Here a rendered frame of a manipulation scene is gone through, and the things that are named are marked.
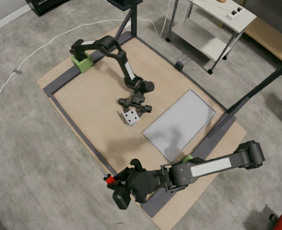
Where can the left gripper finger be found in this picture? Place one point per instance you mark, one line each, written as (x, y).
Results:
(122, 175)
(114, 185)

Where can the white metal bracket with holes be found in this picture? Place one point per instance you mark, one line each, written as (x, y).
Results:
(131, 117)

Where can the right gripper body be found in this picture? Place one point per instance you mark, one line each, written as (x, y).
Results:
(146, 107)

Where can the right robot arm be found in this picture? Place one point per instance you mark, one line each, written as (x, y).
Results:
(104, 45)

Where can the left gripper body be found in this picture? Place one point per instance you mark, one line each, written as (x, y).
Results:
(121, 194)

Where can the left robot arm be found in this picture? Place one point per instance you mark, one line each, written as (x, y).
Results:
(183, 174)

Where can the red screwdriver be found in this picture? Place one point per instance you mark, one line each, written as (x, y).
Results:
(108, 178)

